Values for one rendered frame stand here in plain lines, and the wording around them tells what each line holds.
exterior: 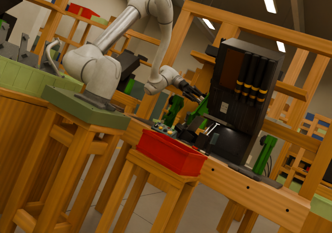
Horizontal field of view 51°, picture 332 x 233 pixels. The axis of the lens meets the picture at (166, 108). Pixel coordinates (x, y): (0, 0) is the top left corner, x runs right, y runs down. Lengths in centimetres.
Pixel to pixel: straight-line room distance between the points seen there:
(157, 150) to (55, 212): 61
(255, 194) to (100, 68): 107
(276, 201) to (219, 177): 32
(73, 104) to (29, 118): 55
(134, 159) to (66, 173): 35
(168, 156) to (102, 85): 52
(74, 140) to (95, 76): 36
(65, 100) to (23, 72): 48
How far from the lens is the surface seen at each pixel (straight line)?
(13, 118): 227
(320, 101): 1238
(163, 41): 237
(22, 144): 238
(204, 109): 234
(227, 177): 202
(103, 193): 309
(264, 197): 199
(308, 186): 257
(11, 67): 223
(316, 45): 270
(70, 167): 185
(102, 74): 191
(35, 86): 234
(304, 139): 266
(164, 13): 224
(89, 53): 206
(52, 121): 196
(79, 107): 180
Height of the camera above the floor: 112
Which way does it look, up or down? 2 degrees down
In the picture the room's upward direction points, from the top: 24 degrees clockwise
